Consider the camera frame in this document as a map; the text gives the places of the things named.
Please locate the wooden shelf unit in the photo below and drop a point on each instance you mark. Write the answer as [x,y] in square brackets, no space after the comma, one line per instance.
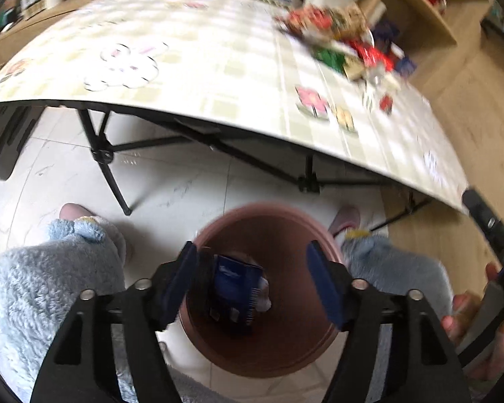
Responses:
[420,21]

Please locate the pink slipper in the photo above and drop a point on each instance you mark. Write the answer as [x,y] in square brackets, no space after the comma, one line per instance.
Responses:
[345,218]
[75,212]

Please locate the white crumpled wrapper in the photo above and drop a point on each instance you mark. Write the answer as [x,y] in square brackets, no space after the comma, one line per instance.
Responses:
[263,298]

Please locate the black folding table frame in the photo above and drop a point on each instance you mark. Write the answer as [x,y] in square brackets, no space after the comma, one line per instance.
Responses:
[103,153]

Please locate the person's right leg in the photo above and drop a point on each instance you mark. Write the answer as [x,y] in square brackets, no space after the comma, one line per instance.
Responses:
[403,264]

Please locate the brown plastic bin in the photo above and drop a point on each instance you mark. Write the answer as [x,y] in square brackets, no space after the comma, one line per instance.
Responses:
[285,336]

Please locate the black furniture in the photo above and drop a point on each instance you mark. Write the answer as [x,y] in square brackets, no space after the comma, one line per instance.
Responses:
[4,142]

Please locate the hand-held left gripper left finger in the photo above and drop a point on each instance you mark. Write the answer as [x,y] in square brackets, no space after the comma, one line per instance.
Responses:
[178,285]

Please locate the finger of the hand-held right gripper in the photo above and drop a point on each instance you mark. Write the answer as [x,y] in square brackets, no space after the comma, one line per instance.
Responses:
[489,224]

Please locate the person's leg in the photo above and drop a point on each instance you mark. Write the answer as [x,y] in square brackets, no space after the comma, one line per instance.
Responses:
[403,264]
[25,281]

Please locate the person's left leg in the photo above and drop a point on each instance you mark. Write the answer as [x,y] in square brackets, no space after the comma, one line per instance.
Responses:
[25,281]

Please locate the dark blue packet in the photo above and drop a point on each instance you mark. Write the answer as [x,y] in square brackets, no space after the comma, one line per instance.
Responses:
[235,289]

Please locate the wooden sideboard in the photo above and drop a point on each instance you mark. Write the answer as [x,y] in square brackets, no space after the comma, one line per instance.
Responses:
[21,29]

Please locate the pile of colourful wrappers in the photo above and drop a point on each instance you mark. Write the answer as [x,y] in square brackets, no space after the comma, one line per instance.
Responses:
[344,37]

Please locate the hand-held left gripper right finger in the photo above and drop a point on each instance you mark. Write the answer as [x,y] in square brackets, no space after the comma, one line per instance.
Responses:
[325,285]

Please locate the checkered bunny tablecloth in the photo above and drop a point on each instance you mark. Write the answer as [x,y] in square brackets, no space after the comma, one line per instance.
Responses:
[193,50]

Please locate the person's right hand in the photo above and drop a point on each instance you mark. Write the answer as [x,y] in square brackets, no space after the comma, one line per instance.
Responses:
[500,352]

